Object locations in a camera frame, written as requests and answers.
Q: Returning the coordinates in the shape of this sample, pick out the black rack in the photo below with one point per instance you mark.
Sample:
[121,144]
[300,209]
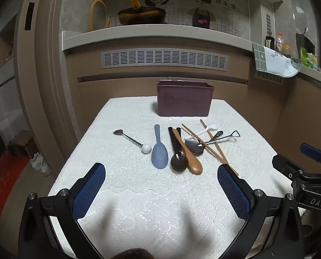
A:
[306,41]

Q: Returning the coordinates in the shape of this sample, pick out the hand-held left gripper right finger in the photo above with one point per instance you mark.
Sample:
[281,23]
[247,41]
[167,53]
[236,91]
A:
[234,191]

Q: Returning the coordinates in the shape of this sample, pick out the grey kitchen counter ledge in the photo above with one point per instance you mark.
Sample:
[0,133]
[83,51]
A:
[149,35]

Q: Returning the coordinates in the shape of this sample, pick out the white plastic spoon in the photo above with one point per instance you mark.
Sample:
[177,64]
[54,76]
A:
[212,126]

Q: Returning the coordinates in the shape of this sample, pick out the shovel-shaped metal spoon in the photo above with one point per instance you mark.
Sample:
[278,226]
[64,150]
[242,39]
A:
[233,134]

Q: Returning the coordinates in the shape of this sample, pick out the long grey vent grille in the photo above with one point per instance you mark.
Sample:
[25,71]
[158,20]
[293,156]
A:
[163,59]

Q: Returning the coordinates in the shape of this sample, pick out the green checked towel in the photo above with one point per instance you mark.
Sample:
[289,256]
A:
[271,62]

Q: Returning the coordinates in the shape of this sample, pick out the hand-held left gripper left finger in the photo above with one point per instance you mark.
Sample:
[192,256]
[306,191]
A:
[89,191]

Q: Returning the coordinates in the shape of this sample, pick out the brown box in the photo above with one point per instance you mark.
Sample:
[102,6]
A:
[21,143]

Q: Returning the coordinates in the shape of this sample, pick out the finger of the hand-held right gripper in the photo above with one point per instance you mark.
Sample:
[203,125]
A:
[312,151]
[284,166]

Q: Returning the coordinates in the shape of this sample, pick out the small grey vent grille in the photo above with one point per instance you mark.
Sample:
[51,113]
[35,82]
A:
[268,77]

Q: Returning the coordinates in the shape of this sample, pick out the black spoon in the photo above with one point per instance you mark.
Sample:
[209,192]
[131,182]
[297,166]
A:
[179,163]

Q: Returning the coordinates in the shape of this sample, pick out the metal spoon with white ball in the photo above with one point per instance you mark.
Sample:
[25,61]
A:
[147,148]

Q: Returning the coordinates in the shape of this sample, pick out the clear glass dish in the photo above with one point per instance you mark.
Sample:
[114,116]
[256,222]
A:
[298,64]

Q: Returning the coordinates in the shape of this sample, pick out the white textured tablecloth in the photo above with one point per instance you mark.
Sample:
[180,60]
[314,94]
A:
[149,207]

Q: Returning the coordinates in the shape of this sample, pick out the cartoon wall sticker with apron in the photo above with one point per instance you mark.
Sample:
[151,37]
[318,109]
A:
[202,13]

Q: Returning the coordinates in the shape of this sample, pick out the blue plastic rice spoon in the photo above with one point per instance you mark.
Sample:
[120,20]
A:
[159,156]

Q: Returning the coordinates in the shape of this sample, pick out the red floor mat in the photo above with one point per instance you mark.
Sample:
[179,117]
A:
[1,188]

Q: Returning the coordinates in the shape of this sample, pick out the green containers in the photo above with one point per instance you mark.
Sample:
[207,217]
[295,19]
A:
[308,59]

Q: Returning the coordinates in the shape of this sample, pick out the clear bottle with red cap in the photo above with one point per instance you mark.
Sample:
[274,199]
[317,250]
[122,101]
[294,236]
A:
[279,41]

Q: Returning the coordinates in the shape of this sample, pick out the orange jar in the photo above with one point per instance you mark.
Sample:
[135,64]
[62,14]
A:
[286,51]

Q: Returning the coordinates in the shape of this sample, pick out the white shoes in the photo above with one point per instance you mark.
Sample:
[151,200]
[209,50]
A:
[40,164]

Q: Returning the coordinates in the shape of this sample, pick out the wooden spoon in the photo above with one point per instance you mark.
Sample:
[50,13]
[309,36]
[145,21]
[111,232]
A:
[195,166]

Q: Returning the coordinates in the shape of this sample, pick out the purple plastic utensil box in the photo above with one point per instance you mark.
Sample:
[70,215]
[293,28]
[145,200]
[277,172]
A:
[184,99]

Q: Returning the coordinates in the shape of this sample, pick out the dark bottle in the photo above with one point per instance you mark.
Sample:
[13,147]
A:
[269,43]

